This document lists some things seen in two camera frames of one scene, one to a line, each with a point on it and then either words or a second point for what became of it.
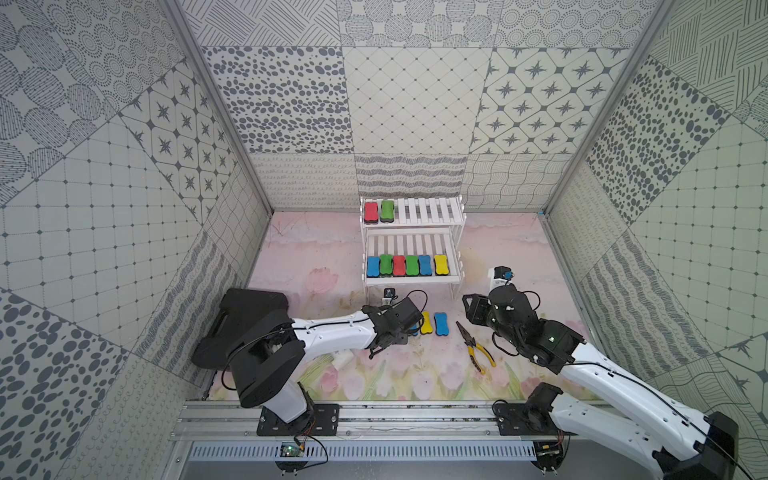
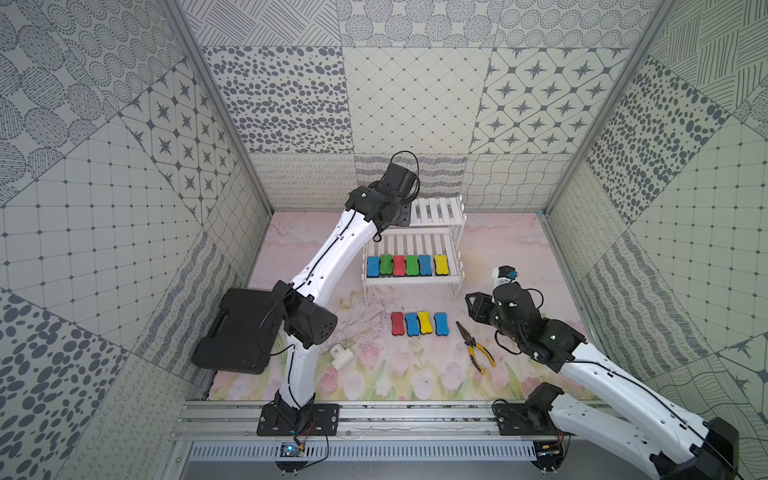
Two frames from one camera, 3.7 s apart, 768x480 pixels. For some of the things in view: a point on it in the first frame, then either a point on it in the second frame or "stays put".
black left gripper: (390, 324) -> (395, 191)
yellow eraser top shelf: (426, 325) stays put
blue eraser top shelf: (441, 324) stays put
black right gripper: (475, 312) stays put
